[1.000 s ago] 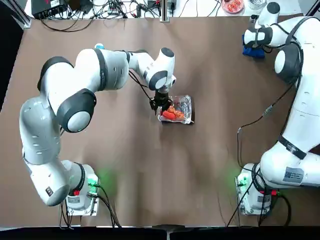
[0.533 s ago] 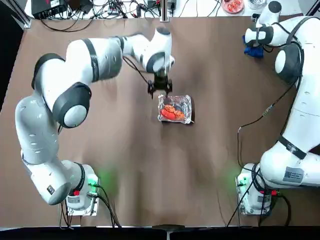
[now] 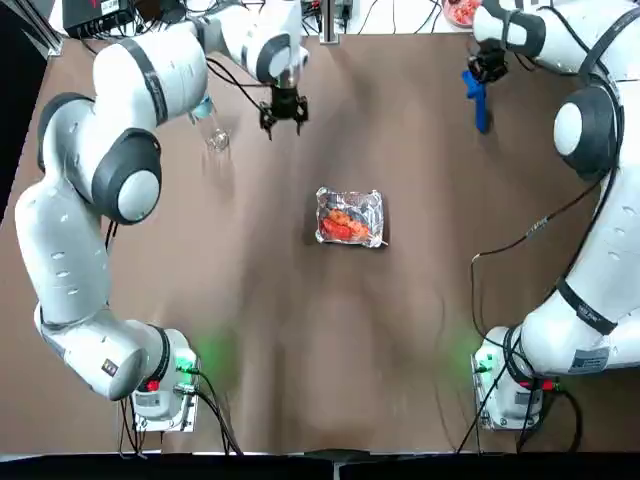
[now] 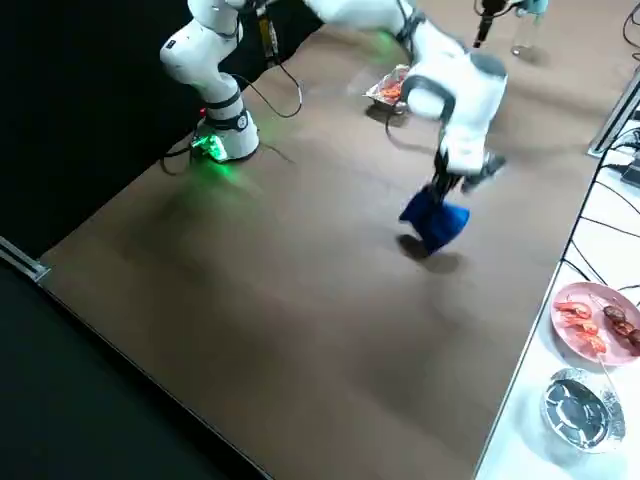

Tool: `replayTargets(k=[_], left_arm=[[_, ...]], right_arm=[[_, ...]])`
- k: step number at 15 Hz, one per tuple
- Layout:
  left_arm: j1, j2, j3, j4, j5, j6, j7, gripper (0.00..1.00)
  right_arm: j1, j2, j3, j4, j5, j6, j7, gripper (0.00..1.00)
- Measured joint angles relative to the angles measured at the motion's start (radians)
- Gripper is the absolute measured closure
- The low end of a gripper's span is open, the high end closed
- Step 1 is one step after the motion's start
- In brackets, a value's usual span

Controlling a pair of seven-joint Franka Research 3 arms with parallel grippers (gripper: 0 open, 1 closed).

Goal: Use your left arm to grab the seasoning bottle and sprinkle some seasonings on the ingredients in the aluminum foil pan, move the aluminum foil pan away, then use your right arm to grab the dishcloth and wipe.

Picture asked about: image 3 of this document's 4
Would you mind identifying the aluminium frame profile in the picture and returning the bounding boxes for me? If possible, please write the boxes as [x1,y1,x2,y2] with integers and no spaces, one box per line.
[29,18,65,57]

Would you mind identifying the clear seasoning bottle teal lid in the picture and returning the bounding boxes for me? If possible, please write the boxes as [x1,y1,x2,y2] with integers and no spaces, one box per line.
[187,94,234,154]

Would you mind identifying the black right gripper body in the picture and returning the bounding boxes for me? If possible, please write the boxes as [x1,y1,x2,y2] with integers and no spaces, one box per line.
[469,40,509,69]

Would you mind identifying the orange food skewers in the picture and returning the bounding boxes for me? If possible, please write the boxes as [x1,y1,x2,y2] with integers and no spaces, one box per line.
[321,207,389,247]

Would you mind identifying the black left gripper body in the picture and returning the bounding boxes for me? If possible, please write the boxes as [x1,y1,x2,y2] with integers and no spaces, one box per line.
[272,85,300,121]

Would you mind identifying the black base cable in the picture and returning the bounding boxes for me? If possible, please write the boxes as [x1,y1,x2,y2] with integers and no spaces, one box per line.
[189,367,245,456]

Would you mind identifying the aluminium post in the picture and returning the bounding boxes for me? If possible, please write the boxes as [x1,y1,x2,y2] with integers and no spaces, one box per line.
[319,0,347,44]

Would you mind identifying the red plate with food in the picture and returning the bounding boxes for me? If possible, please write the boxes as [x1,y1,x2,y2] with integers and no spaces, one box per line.
[442,0,485,27]

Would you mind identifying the blue dishcloth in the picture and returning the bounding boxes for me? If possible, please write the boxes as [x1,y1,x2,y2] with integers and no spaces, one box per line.
[460,69,492,134]

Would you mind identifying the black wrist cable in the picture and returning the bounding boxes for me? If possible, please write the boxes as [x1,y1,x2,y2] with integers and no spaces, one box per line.
[205,55,275,115]

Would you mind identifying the braided black cable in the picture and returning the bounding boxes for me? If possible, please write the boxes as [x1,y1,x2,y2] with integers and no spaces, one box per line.
[469,169,619,351]

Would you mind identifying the large black power adapter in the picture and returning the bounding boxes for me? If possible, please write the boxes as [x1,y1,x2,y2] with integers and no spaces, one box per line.
[147,0,187,25]

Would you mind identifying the black box red logo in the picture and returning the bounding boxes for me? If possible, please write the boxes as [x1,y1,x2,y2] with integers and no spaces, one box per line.
[62,0,139,39]

